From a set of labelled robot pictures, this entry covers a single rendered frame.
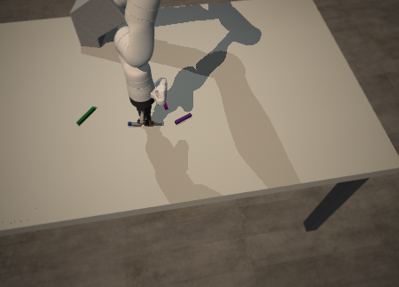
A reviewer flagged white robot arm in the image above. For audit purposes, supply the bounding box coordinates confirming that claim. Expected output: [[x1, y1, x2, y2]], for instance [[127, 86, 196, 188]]
[[114, 0, 168, 105]]

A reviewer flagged dark green rod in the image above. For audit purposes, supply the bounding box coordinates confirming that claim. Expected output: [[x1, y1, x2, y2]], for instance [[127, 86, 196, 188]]
[[76, 106, 96, 126]]

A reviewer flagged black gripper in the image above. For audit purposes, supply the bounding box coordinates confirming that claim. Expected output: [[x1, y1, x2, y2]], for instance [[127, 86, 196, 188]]
[[129, 98, 155, 126]]

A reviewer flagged purple rod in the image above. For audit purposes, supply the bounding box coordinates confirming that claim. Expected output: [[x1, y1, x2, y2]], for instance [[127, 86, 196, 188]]
[[175, 113, 192, 124]]

